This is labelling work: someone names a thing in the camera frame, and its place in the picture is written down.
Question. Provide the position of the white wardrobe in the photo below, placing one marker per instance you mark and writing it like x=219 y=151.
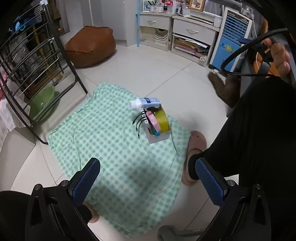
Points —
x=130 y=20

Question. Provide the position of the brown hanging garment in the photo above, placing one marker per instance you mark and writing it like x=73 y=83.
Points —
x=56 y=14

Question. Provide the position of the brown bean bag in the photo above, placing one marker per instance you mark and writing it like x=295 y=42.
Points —
x=90 y=46

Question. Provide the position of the green checked cloth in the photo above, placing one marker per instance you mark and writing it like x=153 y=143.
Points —
x=104 y=143

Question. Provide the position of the plastic bottle with blue label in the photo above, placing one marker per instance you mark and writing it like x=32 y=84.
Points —
x=148 y=101

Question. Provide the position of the yellow tape roll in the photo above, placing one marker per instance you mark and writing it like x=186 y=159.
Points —
x=163 y=121

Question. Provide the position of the stack of documents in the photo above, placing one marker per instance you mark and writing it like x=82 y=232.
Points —
x=189 y=45

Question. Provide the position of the black metal rack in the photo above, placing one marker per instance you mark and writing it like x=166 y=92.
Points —
x=73 y=71

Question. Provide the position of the pink plastic tube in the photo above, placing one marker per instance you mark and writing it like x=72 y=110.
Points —
x=152 y=120

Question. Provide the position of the small cardboard box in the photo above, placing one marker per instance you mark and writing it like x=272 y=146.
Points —
x=159 y=136

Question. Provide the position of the small blue plastic item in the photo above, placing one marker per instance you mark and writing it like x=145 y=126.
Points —
x=157 y=134

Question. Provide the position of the white and blue air cooler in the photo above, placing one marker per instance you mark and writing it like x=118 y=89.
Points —
x=225 y=48

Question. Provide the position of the light blue pole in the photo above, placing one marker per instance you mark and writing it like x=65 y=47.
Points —
x=138 y=23

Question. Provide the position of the person's right hand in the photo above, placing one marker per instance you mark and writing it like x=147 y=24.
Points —
x=281 y=61

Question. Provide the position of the white tape roll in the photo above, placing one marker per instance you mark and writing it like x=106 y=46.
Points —
x=203 y=58

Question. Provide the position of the green plastic basin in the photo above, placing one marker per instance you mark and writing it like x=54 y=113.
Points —
x=42 y=102

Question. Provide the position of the wooden picture frame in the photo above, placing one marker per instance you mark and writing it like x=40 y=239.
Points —
x=196 y=4

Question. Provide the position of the person's right leg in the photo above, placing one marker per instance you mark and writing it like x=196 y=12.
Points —
x=266 y=139

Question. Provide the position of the yellow mop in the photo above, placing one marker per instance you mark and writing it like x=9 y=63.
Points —
x=55 y=75

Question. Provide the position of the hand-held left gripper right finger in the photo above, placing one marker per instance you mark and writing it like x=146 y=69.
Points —
x=210 y=183

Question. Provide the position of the blue cloth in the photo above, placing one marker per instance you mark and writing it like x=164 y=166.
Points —
x=19 y=25

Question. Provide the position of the pink lace cloth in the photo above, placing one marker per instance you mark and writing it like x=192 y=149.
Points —
x=7 y=111

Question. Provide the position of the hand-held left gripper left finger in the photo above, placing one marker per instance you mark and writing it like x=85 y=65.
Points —
x=85 y=180

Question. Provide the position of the cluster of cosmetic jars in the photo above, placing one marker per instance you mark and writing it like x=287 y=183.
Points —
x=159 y=8

